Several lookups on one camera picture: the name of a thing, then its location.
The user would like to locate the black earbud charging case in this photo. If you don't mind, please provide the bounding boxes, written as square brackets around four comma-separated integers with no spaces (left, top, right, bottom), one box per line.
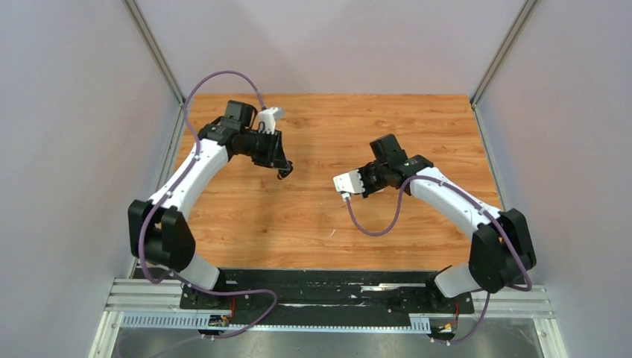
[276,160,294,180]

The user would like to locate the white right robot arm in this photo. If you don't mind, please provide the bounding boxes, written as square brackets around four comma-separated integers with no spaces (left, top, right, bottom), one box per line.
[352,134,537,312]

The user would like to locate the left aluminium frame post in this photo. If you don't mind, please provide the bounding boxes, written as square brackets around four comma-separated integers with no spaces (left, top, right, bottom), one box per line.
[121,0,186,106]

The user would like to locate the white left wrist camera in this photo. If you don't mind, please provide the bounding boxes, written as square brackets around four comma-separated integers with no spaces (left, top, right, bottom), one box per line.
[256,107,285,134]

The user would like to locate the white slotted cable duct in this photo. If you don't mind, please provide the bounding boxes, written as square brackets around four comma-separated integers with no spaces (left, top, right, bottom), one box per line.
[119,315,432,334]

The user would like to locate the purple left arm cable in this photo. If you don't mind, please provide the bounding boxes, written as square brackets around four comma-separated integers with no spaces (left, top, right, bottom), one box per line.
[137,70,279,341]

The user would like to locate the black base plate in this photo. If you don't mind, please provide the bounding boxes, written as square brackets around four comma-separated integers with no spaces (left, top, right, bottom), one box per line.
[163,268,485,332]

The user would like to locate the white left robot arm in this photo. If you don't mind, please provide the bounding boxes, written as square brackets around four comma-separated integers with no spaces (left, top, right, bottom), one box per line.
[127,101,294,308]

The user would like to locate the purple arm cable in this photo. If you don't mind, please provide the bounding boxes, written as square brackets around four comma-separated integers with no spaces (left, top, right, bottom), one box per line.
[342,175,534,346]
[137,70,279,341]

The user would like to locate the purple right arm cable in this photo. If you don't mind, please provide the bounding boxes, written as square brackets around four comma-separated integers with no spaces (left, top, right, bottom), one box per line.
[342,175,534,346]

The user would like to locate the right aluminium frame post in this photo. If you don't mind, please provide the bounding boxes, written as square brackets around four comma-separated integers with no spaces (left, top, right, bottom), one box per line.
[470,0,540,109]

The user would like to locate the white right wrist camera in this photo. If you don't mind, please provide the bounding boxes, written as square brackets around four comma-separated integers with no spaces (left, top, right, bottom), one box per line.
[332,169,364,195]

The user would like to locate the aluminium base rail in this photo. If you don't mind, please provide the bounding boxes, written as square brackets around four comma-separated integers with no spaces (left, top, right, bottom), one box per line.
[105,279,554,318]

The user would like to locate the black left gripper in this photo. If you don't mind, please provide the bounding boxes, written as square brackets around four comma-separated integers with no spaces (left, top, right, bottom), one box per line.
[241,128,291,171]

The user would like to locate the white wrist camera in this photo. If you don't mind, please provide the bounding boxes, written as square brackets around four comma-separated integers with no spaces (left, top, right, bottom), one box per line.
[256,107,285,134]
[332,169,364,195]

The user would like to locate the aluminium frame post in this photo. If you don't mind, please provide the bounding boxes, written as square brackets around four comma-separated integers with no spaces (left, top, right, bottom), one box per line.
[470,0,540,109]
[121,0,186,106]

